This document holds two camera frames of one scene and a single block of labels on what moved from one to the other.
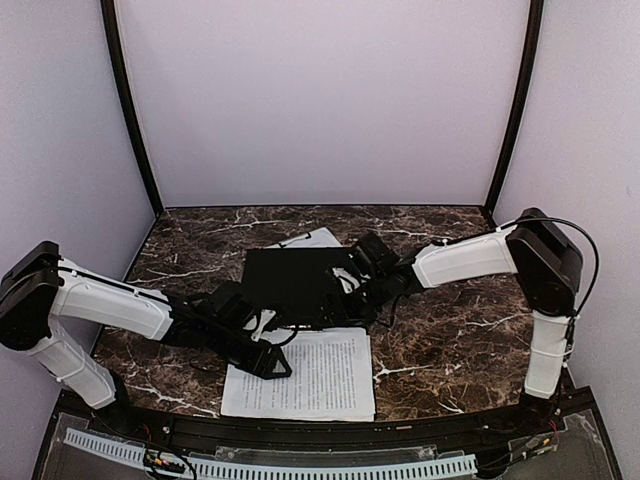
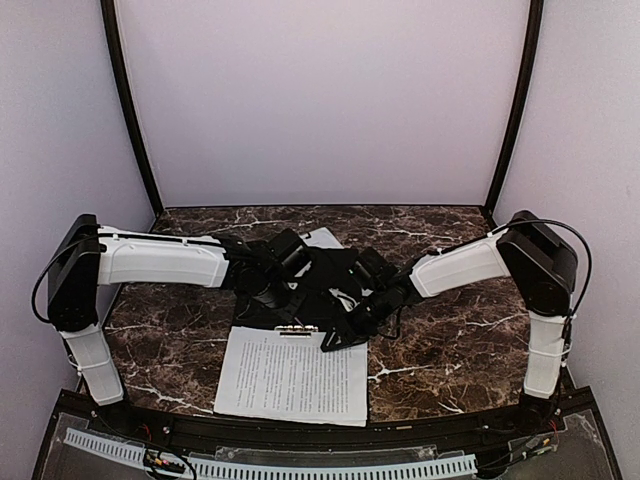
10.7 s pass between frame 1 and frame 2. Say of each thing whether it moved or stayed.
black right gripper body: moved
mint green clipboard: stayed
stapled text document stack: stayed
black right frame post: stayed
